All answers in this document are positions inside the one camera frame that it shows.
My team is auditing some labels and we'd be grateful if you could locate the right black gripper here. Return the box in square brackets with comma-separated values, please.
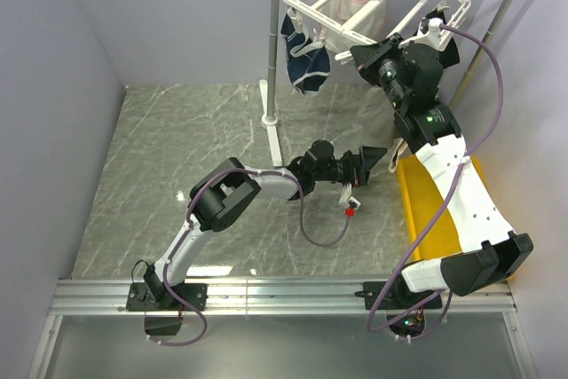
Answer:
[349, 34, 406, 111]

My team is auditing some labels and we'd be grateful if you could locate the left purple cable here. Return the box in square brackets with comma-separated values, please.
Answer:
[162, 168, 352, 347]

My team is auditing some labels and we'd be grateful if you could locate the white clip hanger frame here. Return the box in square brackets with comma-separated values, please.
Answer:
[281, 0, 471, 64]

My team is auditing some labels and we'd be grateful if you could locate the grey underwear beige waistband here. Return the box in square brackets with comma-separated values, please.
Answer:
[357, 87, 408, 173]

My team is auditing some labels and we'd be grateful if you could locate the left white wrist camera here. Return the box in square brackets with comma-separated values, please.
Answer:
[339, 184, 361, 218]

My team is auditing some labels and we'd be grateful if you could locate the aluminium mounting rail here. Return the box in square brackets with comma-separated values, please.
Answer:
[30, 276, 537, 378]

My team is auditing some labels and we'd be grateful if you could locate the navy blue underwear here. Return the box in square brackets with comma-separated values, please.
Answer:
[280, 8, 331, 98]

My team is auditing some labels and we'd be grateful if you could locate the white pink underwear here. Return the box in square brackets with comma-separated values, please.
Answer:
[319, 0, 386, 53]

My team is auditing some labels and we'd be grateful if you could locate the yellow plastic tray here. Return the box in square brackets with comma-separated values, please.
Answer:
[396, 154, 516, 282]

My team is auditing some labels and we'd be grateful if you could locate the black underwear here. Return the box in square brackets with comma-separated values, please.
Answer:
[414, 8, 461, 68]

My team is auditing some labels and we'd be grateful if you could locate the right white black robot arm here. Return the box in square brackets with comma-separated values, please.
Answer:
[351, 34, 533, 309]

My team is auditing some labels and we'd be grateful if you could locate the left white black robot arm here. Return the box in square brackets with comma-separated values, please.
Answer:
[126, 140, 387, 312]

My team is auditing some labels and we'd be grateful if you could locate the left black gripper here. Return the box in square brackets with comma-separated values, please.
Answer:
[314, 147, 387, 192]

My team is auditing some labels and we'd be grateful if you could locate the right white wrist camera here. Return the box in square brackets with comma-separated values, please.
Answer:
[398, 18, 446, 51]

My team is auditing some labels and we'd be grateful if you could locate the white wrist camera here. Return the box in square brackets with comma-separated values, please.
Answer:
[339, 184, 361, 218]
[398, 18, 446, 51]

